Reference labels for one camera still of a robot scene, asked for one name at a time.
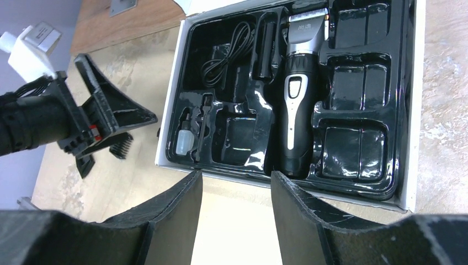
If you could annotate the black barber comb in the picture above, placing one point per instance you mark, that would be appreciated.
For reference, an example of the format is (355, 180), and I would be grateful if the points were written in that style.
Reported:
(264, 47)

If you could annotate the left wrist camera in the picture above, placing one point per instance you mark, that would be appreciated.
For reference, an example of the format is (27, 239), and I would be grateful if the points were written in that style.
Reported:
(30, 51)

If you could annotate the black plastic insert tray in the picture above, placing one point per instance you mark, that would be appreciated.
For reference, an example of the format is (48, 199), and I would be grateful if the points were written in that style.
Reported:
(347, 109)

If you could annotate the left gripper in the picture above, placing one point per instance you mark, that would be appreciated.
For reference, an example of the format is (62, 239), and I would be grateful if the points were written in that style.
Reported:
(43, 111)

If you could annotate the black silver hair clipper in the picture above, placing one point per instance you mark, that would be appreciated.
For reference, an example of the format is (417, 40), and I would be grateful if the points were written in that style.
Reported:
(306, 33)

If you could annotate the small metal bracket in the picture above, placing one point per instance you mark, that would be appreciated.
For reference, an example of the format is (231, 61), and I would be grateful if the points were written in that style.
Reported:
(120, 6)

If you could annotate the small black comb guard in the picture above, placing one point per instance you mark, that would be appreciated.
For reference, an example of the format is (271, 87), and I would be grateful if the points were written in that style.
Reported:
(121, 149)

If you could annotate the white hair clipper kit box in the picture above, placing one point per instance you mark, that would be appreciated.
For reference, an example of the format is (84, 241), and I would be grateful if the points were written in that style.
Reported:
(413, 109)

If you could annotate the black cleaning brush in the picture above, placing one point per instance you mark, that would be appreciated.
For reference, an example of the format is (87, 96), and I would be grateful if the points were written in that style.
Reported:
(205, 110)

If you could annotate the aluminium table frame rail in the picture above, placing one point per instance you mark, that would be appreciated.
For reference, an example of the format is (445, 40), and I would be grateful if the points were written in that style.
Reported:
(25, 203)

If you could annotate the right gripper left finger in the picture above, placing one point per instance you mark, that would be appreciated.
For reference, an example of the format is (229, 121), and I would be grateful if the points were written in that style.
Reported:
(161, 230)

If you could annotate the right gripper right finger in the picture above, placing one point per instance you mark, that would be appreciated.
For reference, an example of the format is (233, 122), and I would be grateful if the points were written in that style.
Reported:
(311, 231)

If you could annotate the small oil bottle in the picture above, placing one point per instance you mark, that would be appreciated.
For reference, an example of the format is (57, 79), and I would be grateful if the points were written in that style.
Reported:
(185, 138)

